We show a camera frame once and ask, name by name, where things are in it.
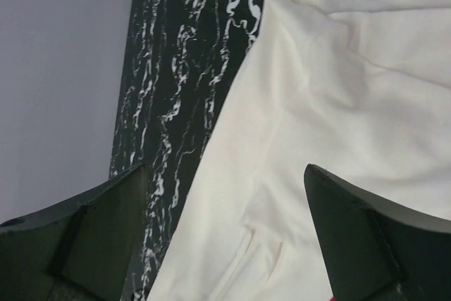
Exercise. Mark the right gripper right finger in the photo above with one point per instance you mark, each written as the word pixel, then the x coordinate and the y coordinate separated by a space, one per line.
pixel 374 248

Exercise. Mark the white t-shirt red print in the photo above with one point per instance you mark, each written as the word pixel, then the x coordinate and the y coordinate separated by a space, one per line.
pixel 360 88

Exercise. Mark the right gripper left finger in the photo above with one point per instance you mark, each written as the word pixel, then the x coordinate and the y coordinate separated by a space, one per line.
pixel 77 249

